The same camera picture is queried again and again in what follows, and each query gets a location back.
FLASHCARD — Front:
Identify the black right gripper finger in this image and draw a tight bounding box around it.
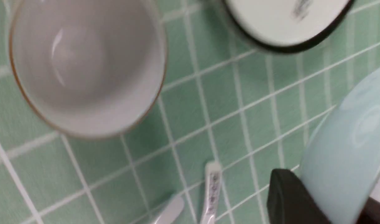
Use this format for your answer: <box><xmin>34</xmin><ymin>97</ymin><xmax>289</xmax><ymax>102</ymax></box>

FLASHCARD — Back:
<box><xmin>266</xmin><ymin>168</ymin><xmax>380</xmax><ymax>224</ymax></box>

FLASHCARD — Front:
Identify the pale blue cup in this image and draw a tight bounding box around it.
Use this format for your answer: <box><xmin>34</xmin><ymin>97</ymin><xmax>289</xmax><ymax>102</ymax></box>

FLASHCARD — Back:
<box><xmin>300</xmin><ymin>68</ymin><xmax>380</xmax><ymax>224</ymax></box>

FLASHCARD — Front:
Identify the plain white ceramic spoon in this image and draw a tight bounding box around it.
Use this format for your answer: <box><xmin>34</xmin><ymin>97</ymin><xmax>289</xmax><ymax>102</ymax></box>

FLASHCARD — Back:
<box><xmin>150</xmin><ymin>195</ymin><xmax>185</xmax><ymax>224</ymax></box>

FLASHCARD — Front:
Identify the pale blue bowl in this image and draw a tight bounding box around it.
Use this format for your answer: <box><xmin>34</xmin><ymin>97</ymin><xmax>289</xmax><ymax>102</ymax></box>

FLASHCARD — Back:
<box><xmin>7</xmin><ymin>0</ymin><xmax>168</xmax><ymax>139</ymax></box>

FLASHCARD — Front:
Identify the white spoon with print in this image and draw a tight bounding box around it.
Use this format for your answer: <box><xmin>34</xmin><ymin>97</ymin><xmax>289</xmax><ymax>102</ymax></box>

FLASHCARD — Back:
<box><xmin>200</xmin><ymin>161</ymin><xmax>222</xmax><ymax>224</ymax></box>

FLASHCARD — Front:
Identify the green checkered tablecloth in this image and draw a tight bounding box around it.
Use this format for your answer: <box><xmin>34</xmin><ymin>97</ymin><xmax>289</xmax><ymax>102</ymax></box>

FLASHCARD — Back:
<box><xmin>0</xmin><ymin>0</ymin><xmax>380</xmax><ymax>224</ymax></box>

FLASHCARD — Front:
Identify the illustrated plate black rim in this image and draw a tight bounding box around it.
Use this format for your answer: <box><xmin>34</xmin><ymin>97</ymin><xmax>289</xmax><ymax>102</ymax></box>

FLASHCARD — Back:
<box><xmin>222</xmin><ymin>0</ymin><xmax>355</xmax><ymax>54</ymax></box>

